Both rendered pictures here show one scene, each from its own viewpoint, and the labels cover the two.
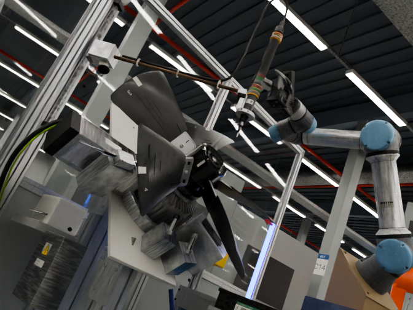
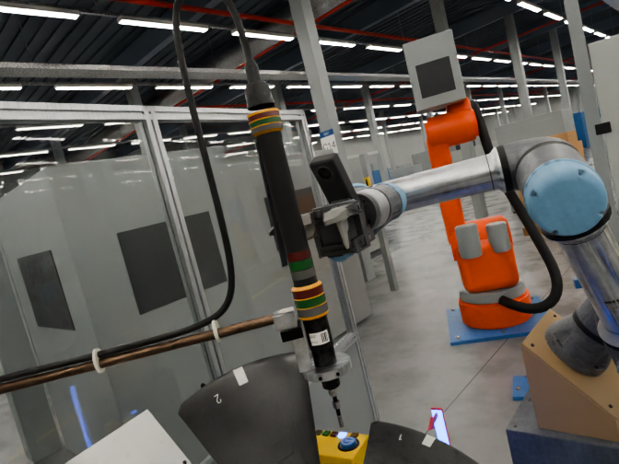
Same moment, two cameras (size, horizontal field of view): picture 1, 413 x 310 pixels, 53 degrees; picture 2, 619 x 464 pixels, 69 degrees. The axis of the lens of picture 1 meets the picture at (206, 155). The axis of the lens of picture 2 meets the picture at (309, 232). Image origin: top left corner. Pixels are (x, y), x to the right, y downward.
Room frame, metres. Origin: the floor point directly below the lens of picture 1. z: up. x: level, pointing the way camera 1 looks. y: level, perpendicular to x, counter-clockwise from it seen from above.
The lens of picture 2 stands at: (0.74, 0.09, 1.70)
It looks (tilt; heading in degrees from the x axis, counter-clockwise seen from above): 5 degrees down; 343
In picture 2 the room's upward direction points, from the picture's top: 14 degrees counter-clockwise
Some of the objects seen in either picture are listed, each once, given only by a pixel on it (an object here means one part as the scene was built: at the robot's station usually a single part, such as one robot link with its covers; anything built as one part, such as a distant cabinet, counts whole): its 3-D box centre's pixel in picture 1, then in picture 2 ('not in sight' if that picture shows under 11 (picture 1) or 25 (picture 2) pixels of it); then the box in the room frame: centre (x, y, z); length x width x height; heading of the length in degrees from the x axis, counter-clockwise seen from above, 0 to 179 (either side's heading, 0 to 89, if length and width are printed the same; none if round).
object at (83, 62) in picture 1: (85, 62); not in sight; (1.51, 0.58, 1.48); 0.05 x 0.03 x 0.62; 164
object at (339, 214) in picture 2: (279, 82); (341, 229); (1.33, -0.14, 1.63); 0.09 x 0.03 x 0.06; 151
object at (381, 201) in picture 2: (294, 109); (364, 211); (1.48, -0.25, 1.64); 0.08 x 0.05 x 0.08; 40
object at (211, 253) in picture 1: (198, 243); not in sight; (1.38, -0.09, 0.98); 0.20 x 0.16 x 0.20; 39
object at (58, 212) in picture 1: (55, 213); not in sight; (1.66, 0.45, 0.91); 0.17 x 0.16 x 0.11; 39
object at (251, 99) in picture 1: (263, 69); (292, 230); (1.33, -0.07, 1.65); 0.04 x 0.04 x 0.46
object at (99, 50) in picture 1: (103, 53); not in sight; (1.50, 0.53, 1.54); 0.10 x 0.07 x 0.08; 74
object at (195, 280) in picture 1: (197, 274); not in sight; (1.79, -0.16, 0.92); 0.03 x 0.03 x 0.12; 39
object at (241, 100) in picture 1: (246, 104); (312, 339); (1.33, -0.06, 1.50); 0.09 x 0.07 x 0.10; 74
